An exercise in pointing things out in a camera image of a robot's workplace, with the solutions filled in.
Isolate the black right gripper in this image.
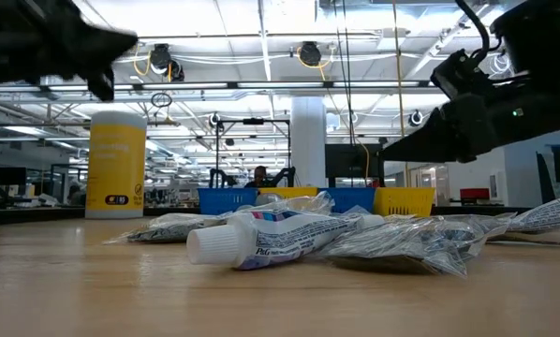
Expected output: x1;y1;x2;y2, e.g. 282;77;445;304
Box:
377;69;560;164

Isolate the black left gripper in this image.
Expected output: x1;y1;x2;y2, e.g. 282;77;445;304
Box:
0;0;139;102

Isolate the white toothpaste tube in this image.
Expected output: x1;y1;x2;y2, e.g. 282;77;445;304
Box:
488;193;560;248
185;209;387;271

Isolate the yellow plastic basket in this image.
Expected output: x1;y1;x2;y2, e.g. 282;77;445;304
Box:
373;186;437;218
258;186;319;200

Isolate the black monitor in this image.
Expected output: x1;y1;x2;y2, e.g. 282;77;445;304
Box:
324;143;386;189

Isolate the red box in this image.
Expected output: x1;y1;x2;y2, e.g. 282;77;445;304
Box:
459;187;492;202

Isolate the blue plastic basket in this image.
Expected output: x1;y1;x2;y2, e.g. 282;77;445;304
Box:
197;187;259;216
317;187;377;214

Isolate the clear bag with black item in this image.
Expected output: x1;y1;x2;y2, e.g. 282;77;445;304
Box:
316;212;518;279

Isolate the yellow wipes canister white lid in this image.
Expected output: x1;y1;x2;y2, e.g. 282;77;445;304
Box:
84;110;149;220

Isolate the person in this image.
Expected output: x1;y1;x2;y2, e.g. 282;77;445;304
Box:
243;165;270;190

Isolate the black ceiling cable reel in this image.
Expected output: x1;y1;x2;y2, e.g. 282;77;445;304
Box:
148;42;186;83
299;40;323;68

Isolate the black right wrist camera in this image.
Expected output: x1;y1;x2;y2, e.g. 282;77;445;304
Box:
430;48;497;101

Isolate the black hanging cable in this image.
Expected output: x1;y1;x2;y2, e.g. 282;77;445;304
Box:
332;0;358;147

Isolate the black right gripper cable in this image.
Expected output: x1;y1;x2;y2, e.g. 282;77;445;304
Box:
454;0;504;65

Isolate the black background rig frame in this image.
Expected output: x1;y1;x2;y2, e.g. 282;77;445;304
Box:
214;117;293;189

